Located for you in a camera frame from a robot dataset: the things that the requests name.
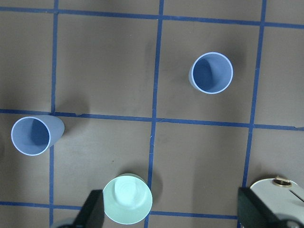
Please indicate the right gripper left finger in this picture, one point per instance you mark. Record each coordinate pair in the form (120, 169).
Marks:
(92, 213)

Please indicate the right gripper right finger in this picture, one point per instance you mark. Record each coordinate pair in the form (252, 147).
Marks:
(253, 213)

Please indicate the blue cup near right arm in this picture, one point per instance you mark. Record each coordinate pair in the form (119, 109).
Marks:
(211, 73)

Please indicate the cream white toaster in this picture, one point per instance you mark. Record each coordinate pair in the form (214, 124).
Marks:
(282, 196)

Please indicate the mint green bowl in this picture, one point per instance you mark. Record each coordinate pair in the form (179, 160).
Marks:
(127, 199)

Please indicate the blue cup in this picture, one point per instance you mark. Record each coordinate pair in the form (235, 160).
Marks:
(33, 135)

